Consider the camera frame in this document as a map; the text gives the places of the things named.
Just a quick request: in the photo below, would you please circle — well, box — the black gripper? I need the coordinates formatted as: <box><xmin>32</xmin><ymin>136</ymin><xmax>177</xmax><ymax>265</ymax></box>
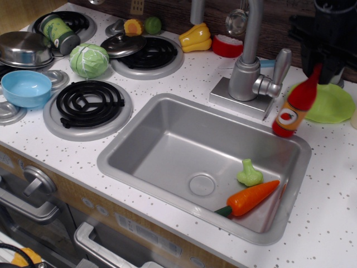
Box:
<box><xmin>289</xmin><ymin>15</ymin><xmax>356</xmax><ymax>84</ymax></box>

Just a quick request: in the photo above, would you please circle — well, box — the red ketchup bottle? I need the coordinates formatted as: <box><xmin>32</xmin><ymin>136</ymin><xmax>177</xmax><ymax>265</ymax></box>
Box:
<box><xmin>272</xmin><ymin>63</ymin><xmax>322</xmax><ymax>137</ymax></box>

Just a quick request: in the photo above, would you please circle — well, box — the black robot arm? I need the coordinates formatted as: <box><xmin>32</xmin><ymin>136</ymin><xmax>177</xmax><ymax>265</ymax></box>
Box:
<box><xmin>288</xmin><ymin>1</ymin><xmax>356</xmax><ymax>84</ymax></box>

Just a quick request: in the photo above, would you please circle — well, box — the silver sink basin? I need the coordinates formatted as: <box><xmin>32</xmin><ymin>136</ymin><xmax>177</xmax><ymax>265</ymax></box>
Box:
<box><xmin>97</xmin><ymin>94</ymin><xmax>312</xmax><ymax>245</ymax></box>

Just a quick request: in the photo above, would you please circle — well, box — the green plastic plate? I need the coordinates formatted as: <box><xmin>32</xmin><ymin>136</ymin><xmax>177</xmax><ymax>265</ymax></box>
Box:
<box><xmin>305</xmin><ymin>84</ymin><xmax>356</xmax><ymax>123</ymax></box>

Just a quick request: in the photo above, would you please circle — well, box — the cream object right edge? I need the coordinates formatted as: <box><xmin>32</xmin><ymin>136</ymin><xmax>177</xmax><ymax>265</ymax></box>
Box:
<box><xmin>350</xmin><ymin>109</ymin><xmax>357</xmax><ymax>129</ymax></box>

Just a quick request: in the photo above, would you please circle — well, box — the silver faucet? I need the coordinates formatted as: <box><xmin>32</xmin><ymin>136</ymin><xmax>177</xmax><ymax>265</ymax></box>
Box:
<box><xmin>209</xmin><ymin>0</ymin><xmax>292</xmax><ymax>120</ymax></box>

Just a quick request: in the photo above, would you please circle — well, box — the hanging steel ladle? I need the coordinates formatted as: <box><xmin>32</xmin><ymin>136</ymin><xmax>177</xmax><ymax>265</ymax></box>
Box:
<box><xmin>225</xmin><ymin>1</ymin><xmax>249</xmax><ymax>36</ymax></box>

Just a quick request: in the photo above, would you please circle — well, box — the yellow toy bell pepper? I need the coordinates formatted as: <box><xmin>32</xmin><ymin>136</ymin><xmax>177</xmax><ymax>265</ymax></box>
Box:
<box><xmin>178</xmin><ymin>22</ymin><xmax>212</xmax><ymax>53</ymax></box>

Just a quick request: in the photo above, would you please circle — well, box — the light green toy garlic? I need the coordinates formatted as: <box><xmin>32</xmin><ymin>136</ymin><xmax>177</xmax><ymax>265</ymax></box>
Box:
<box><xmin>237</xmin><ymin>159</ymin><xmax>264</xmax><ymax>187</ymax></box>

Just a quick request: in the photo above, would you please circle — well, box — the orange toy carrot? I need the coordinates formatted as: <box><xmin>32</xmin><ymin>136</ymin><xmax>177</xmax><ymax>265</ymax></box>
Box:
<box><xmin>215</xmin><ymin>180</ymin><xmax>280</xmax><ymax>217</ymax></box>

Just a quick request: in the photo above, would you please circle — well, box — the rear right stove burner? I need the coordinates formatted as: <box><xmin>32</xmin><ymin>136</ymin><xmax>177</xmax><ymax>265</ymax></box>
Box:
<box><xmin>110</xmin><ymin>36</ymin><xmax>184</xmax><ymax>80</ymax></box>

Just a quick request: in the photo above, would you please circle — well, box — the green toy lime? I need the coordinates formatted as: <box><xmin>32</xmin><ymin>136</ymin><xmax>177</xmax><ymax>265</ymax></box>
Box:
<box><xmin>144</xmin><ymin>16</ymin><xmax>162</xmax><ymax>35</ymax></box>

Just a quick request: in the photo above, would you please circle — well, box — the yellow toy corn slice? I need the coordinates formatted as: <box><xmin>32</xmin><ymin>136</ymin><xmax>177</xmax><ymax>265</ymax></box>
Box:
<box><xmin>124</xmin><ymin>19</ymin><xmax>144</xmax><ymax>35</ymax></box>

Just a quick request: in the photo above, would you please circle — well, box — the steel pot lid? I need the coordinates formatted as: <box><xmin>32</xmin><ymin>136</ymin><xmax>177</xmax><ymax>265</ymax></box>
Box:
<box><xmin>100</xmin><ymin>33</ymin><xmax>146</xmax><ymax>58</ymax></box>

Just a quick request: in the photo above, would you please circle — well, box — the silver stove knob rear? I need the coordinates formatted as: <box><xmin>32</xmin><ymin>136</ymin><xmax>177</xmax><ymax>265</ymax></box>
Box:
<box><xmin>105</xmin><ymin>19</ymin><xmax>125</xmax><ymax>37</ymax></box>

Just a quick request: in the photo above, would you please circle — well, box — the silver stove knob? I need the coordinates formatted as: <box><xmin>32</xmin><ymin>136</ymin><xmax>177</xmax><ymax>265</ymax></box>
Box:
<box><xmin>41</xmin><ymin>70</ymin><xmax>69</xmax><ymax>91</ymax></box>
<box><xmin>105</xmin><ymin>19</ymin><xmax>125</xmax><ymax>37</ymax></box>
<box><xmin>0</xmin><ymin>101</ymin><xmax>27</xmax><ymax>126</ymax></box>

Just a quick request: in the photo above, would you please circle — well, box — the green toy cabbage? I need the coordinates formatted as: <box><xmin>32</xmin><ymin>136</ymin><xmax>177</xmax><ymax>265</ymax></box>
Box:
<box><xmin>69</xmin><ymin>44</ymin><xmax>109</xmax><ymax>79</ymax></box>

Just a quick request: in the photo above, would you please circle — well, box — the front black stove burner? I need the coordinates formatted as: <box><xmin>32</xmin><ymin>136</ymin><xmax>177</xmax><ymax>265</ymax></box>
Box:
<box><xmin>43</xmin><ymin>80</ymin><xmax>133</xmax><ymax>142</ymax></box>

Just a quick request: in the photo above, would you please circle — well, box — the silver stove knob middle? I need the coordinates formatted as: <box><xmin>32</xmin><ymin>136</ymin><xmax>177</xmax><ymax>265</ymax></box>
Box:
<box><xmin>41</xmin><ymin>70</ymin><xmax>69</xmax><ymax>91</ymax></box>

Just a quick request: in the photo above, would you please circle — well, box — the green tin can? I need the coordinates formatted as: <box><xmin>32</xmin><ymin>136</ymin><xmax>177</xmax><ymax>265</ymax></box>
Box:
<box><xmin>40</xmin><ymin>14</ymin><xmax>80</xmax><ymax>55</ymax></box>

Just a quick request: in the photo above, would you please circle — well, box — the blue plastic bowl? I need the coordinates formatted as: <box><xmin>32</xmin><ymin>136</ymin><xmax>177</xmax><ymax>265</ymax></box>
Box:
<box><xmin>1</xmin><ymin>70</ymin><xmax>52</xmax><ymax>108</ymax></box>

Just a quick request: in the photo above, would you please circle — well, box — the steel pot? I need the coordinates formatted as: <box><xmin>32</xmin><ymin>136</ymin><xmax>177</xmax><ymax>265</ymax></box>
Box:
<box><xmin>1</xmin><ymin>31</ymin><xmax>54</xmax><ymax>69</ymax></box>

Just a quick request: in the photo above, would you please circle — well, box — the grey oven dial knob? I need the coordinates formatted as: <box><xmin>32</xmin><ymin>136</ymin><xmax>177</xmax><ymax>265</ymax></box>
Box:
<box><xmin>23</xmin><ymin>165</ymin><xmax>57</xmax><ymax>197</ymax></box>

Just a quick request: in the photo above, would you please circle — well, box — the silver stove knob left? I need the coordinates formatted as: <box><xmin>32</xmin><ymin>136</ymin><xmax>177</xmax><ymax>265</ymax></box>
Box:
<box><xmin>0</xmin><ymin>101</ymin><xmax>27</xmax><ymax>126</ymax></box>

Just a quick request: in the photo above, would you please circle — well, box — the yellow toy food bottom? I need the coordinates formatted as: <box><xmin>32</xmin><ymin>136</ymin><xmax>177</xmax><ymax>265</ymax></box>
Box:
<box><xmin>11</xmin><ymin>248</ymin><xmax>42</xmax><ymax>267</ymax></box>

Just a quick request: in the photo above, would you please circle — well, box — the blue utensil handle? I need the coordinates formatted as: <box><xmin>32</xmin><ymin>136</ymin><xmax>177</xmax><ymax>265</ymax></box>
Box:
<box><xmin>260</xmin><ymin>59</ymin><xmax>276</xmax><ymax>68</ymax></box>

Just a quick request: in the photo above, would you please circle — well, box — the grey vertical post centre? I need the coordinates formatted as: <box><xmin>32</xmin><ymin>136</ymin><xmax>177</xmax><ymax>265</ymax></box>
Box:
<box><xmin>190</xmin><ymin>0</ymin><xmax>205</xmax><ymax>25</ymax></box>

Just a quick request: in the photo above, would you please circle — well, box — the grey dishwasher door handle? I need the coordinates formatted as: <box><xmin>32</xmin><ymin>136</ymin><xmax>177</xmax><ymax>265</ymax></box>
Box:
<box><xmin>74</xmin><ymin>222</ymin><xmax>161</xmax><ymax>267</ymax></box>

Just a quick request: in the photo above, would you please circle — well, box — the grey oven door handle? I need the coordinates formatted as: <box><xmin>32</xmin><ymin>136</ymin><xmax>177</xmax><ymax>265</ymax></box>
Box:
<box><xmin>1</xmin><ymin>188</ymin><xmax>61</xmax><ymax>224</ymax></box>

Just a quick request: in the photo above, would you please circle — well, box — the black cable bottom left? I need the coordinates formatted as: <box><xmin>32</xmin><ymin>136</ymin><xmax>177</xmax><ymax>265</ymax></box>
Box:
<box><xmin>0</xmin><ymin>242</ymin><xmax>38</xmax><ymax>267</ymax></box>

